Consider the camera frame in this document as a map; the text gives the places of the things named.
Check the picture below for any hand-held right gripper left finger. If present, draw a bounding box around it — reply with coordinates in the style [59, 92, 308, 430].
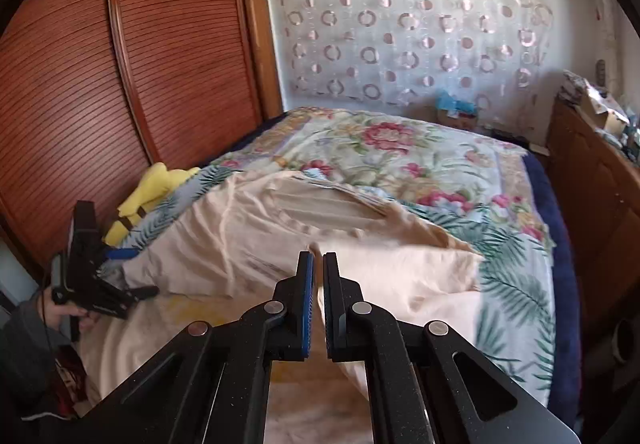
[65, 250, 321, 444]

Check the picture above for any leaf print bed sheet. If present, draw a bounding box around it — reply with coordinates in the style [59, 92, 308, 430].
[120, 164, 558, 412]

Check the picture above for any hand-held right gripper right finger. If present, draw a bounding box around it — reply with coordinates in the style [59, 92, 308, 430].
[322, 251, 581, 444]

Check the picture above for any wooden dresser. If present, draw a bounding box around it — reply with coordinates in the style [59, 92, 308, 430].
[545, 97, 640, 365]

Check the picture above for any yellow plush toy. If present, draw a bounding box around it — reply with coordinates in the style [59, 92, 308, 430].
[102, 163, 201, 246]

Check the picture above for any sheer circle pattern curtain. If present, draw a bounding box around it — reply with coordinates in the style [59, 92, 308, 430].
[264, 0, 556, 108]

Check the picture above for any navy blue blanket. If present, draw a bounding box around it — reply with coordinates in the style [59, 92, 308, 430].
[200, 111, 583, 420]

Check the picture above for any person's left forearm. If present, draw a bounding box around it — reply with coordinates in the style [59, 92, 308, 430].
[0, 289, 81, 420]

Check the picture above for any wooden slatted wardrobe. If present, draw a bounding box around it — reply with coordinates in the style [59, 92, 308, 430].
[0, 0, 283, 285]

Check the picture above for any pile of boxes and bags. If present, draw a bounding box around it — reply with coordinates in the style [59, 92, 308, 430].
[557, 59, 640, 155]

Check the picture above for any person's left hand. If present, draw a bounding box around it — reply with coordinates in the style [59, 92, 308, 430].
[52, 297, 101, 332]

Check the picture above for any beige shirt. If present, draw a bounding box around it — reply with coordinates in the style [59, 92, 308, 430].
[80, 169, 486, 444]

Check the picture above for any cardboard box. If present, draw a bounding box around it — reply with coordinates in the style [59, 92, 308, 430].
[432, 89, 481, 131]

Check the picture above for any dark round container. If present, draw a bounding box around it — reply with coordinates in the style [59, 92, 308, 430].
[602, 309, 640, 367]

